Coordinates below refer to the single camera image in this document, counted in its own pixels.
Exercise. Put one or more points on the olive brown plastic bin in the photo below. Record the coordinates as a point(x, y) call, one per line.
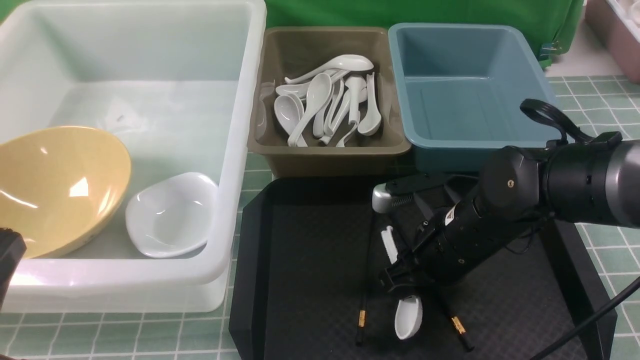
point(290, 52)

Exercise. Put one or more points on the black serving tray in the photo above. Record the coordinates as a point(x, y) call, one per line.
point(298, 283)

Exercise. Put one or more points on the green cloth backdrop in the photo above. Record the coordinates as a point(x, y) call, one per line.
point(549, 26)

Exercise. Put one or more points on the white spoon centre of pile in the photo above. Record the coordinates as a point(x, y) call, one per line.
point(318, 92)

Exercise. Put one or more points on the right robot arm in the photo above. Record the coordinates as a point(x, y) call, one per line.
point(595, 182)

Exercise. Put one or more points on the blue plastic bin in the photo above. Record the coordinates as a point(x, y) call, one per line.
point(460, 87)

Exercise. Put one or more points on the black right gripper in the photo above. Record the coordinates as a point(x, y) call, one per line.
point(455, 242)

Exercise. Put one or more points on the white spoon left of pile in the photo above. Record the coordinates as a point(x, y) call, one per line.
point(289, 110)

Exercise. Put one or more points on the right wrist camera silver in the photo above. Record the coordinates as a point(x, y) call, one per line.
point(399, 191)

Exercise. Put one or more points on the yellow noodle bowl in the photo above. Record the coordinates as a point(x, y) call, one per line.
point(61, 186)

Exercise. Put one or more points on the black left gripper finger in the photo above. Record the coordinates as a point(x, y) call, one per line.
point(12, 249)

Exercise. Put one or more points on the black chopstick gold band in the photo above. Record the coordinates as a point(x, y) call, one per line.
point(453, 319)

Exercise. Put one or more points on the small white dish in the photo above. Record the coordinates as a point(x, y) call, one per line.
point(172, 217)

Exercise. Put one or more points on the pink bin at corner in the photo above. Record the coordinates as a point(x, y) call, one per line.
point(617, 32)

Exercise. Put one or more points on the white spoon of pile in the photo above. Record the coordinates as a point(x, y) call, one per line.
point(289, 110)
point(372, 120)
point(348, 62)
point(318, 92)

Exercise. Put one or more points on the white spoon top of pile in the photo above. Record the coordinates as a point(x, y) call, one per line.
point(348, 62)

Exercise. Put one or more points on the large white plastic tub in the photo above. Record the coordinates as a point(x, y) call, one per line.
point(175, 80)

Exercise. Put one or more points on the white ceramic soup spoon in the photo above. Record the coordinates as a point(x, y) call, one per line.
point(409, 313)

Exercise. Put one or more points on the white spoon right of pile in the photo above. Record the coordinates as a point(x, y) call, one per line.
point(372, 120)

